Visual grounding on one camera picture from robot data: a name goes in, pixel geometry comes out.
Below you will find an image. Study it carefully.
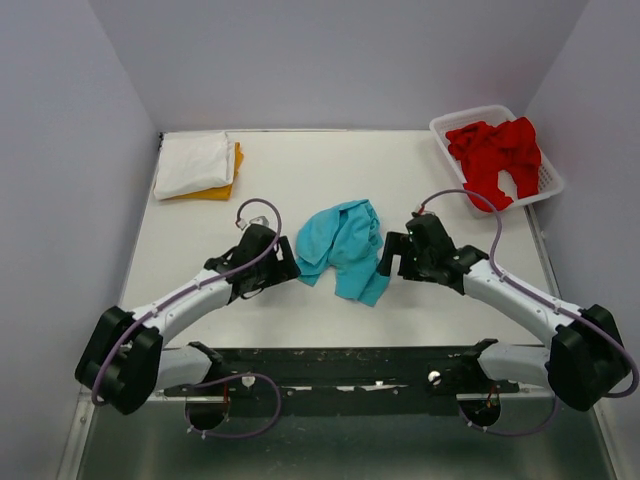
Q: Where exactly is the teal t shirt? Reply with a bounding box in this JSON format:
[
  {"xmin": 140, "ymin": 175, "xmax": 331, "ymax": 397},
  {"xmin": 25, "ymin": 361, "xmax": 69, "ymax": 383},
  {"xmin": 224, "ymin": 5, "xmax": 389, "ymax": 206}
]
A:
[{"xmin": 295, "ymin": 199, "xmax": 389, "ymax": 307}]

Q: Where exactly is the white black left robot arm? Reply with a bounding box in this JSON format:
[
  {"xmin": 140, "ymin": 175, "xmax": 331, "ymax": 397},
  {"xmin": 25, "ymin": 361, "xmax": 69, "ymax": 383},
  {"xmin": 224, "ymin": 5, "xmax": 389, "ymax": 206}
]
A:
[{"xmin": 75, "ymin": 224, "xmax": 300, "ymax": 415}]

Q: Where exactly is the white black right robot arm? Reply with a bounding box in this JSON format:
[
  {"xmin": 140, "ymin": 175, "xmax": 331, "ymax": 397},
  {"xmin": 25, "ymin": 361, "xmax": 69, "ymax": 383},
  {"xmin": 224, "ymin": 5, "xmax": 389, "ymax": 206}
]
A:
[{"xmin": 377, "ymin": 213, "xmax": 639, "ymax": 411}]

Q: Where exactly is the folded yellow t shirt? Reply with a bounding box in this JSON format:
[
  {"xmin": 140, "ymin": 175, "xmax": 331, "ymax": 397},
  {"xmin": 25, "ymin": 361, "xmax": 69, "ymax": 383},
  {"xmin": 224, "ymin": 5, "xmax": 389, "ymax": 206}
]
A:
[{"xmin": 171, "ymin": 142, "xmax": 244, "ymax": 201}]

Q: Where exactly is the folded white t shirt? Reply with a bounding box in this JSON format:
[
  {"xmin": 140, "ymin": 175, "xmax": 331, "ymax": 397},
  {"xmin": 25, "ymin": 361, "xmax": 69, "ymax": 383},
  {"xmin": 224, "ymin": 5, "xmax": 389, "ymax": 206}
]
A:
[{"xmin": 153, "ymin": 131, "xmax": 235, "ymax": 200}]

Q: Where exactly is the red t shirt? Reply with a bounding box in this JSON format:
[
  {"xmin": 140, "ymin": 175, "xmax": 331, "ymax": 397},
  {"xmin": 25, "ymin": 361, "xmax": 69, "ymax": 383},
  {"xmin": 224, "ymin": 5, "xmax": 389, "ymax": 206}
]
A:
[{"xmin": 445, "ymin": 117, "xmax": 542, "ymax": 213}]

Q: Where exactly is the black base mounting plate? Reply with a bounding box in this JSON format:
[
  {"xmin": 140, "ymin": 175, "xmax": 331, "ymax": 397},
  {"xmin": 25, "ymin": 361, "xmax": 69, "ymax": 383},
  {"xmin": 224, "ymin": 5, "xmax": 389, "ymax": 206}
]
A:
[{"xmin": 165, "ymin": 340, "xmax": 519, "ymax": 418}]

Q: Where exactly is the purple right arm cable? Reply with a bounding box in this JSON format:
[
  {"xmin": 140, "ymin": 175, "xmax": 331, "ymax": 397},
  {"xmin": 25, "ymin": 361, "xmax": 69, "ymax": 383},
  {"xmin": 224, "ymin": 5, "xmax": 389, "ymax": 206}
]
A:
[{"xmin": 417, "ymin": 188, "xmax": 640, "ymax": 435}]

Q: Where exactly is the aluminium frame rail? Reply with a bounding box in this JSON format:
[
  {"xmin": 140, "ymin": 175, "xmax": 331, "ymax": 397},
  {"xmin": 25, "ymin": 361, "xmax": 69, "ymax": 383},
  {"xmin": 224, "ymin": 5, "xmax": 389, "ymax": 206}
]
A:
[{"xmin": 56, "ymin": 388, "xmax": 95, "ymax": 480}]

